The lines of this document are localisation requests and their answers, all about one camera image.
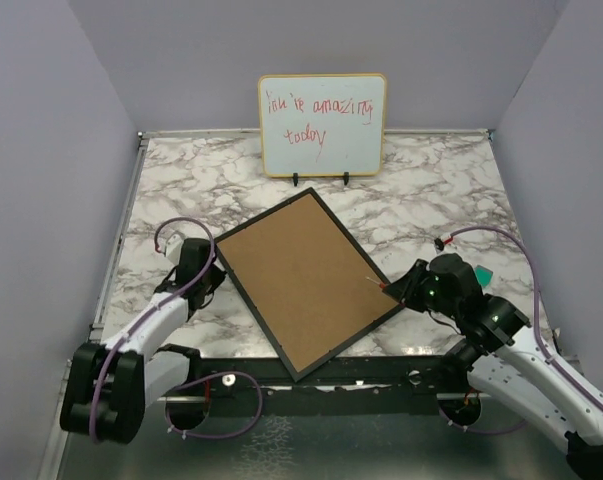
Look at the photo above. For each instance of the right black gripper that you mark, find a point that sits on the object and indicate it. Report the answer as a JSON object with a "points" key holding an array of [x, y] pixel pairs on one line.
{"points": [[404, 290]]}

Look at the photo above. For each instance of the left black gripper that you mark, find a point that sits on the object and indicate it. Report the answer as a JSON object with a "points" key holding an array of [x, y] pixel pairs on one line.
{"points": [[217, 277]]}

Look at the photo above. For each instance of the black picture frame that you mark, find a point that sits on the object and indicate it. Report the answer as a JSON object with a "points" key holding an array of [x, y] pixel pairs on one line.
{"points": [[302, 275]]}

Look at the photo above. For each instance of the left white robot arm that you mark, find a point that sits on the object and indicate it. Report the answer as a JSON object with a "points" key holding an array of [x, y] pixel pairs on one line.
{"points": [[111, 383]]}

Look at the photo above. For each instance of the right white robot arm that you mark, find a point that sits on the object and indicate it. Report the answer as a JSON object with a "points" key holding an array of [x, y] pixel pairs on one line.
{"points": [[500, 355]]}

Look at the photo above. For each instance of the teal green eraser block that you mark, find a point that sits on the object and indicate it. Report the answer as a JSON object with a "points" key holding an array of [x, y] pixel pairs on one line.
{"points": [[483, 275]]}

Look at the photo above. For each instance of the black whiteboard stand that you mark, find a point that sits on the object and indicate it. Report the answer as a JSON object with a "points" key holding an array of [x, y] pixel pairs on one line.
{"points": [[343, 179]]}

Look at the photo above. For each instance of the yellow-framed whiteboard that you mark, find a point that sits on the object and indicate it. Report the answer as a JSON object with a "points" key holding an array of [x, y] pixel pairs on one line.
{"points": [[322, 125]]}

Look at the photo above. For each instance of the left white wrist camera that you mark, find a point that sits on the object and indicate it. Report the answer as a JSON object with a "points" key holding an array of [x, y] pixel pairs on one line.
{"points": [[170, 246]]}

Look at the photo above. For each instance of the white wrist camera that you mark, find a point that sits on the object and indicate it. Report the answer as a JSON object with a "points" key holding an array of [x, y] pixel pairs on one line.
{"points": [[441, 242], [170, 246]]}

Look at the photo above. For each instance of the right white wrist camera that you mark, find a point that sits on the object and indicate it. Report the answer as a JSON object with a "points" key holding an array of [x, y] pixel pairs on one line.
{"points": [[441, 242]]}

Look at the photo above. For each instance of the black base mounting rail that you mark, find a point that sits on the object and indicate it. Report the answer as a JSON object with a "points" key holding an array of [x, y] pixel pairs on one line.
{"points": [[347, 386]]}

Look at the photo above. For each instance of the aluminium table edge rail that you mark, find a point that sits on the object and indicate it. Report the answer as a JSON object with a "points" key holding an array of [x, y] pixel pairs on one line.
{"points": [[96, 325]]}

